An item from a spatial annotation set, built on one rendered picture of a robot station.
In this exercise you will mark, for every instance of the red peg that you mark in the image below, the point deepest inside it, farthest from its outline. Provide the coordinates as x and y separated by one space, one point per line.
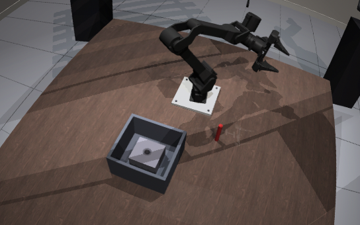
218 132

